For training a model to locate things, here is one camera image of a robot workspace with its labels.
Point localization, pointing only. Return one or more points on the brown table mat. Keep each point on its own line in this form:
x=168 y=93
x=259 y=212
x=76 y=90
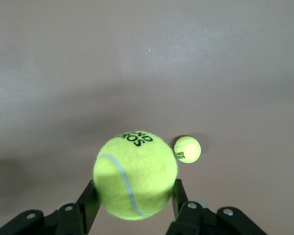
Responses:
x=147 y=61

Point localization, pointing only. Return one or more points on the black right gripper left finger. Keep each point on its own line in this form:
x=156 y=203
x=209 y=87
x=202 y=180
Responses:
x=87 y=210

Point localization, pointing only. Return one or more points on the yellow-green tennis ball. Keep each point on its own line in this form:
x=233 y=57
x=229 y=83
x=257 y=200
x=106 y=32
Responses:
x=137 y=176
x=188 y=149

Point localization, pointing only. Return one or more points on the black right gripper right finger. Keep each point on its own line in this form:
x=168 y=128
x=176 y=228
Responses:
x=183 y=215

